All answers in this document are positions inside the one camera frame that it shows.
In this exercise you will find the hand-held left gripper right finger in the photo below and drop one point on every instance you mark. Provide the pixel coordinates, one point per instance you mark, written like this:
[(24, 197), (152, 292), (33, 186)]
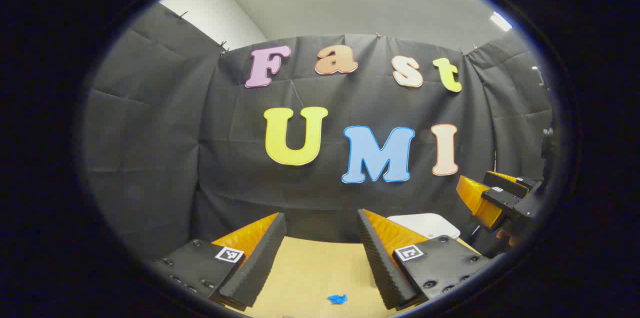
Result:
[(382, 273)]

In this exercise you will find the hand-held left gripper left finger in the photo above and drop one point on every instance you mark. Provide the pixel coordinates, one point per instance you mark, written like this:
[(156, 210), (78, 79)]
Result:
[(260, 263)]

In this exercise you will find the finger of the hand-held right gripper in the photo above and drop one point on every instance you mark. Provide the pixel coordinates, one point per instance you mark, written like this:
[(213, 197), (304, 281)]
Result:
[(510, 183), (500, 203)]

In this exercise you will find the blue paper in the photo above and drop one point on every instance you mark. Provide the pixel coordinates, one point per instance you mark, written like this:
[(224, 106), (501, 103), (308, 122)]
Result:
[(337, 299)]

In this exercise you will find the white desktop garbage bin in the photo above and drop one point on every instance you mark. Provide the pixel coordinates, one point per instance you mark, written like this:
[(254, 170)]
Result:
[(425, 224)]

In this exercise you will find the wooden desktop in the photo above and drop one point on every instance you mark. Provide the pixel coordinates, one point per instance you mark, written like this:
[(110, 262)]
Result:
[(320, 268)]

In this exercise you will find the black backdrop cloth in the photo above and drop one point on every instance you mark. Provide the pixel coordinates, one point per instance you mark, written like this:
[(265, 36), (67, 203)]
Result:
[(310, 193)]

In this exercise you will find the small ceiling light panel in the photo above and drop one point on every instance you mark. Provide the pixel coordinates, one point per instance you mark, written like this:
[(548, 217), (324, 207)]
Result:
[(501, 21)]

